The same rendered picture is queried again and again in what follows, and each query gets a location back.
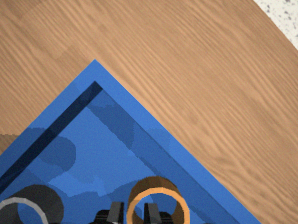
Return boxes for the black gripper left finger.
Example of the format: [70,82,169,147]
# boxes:
[89,202,124,224]

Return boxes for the bronze bushing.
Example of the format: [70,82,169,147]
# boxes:
[126,176,190,224]

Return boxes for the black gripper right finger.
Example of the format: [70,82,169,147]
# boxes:
[143,203,174,224]

